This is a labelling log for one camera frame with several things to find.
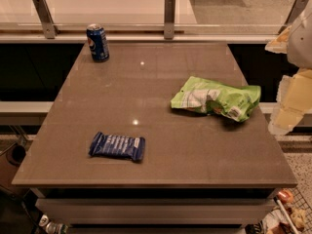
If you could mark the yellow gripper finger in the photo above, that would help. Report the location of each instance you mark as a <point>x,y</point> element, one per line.
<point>279,45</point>
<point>294,100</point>

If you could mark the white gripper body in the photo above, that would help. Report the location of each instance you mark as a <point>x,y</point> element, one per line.
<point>301,43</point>

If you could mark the blue rxbar blueberry bar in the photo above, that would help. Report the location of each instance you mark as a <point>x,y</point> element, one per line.
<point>124,147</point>

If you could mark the blue pepsi can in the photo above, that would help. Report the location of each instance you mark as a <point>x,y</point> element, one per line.
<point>97,42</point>

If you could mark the green chip bag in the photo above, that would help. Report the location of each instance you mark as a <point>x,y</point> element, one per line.
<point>211,97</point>

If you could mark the grey cabinet drawer front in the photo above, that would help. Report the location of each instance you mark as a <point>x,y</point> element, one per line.
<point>156,211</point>

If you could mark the cans under table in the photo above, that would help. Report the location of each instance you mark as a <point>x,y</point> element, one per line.
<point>51,227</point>

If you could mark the dark round stool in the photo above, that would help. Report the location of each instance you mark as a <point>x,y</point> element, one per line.
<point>15,155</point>

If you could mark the right metal railing bracket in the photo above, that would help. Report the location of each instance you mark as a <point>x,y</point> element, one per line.
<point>297,8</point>

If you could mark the metal railing bracket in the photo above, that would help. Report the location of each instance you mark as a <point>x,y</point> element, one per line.
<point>297,8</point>
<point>49,29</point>
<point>169,19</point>

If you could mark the wire basket with snacks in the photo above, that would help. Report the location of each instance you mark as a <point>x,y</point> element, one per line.
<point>291,215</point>

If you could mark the middle metal railing bracket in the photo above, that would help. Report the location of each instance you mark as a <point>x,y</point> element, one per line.
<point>169,19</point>

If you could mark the left metal railing bracket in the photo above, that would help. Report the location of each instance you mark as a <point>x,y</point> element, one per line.
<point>49,29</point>

